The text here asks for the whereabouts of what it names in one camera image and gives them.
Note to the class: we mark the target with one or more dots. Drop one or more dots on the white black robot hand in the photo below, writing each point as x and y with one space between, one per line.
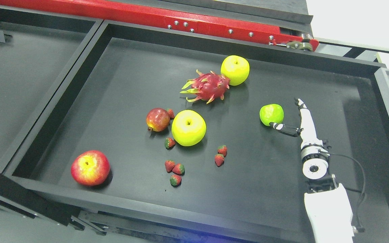
306 130

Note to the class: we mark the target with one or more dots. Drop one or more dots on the green apple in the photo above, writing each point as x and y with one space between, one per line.
271 113

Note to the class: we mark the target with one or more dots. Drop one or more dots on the small yellow apple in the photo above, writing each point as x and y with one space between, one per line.
236 69

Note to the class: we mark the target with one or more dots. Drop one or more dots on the large yellow apple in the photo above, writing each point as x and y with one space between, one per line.
188 128

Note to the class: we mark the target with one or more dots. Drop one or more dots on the red apple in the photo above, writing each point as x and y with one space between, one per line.
90 168

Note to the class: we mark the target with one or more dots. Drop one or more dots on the strawberry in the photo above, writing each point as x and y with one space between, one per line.
175 180
169 165
219 159
222 149
169 143
179 169
170 113

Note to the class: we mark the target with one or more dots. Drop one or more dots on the pink dragon fruit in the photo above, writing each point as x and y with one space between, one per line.
207 87

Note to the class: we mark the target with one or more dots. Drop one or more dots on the red pomegranate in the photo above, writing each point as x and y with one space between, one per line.
157 120

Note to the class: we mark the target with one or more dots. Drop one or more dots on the red metal beam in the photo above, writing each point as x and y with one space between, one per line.
171 19

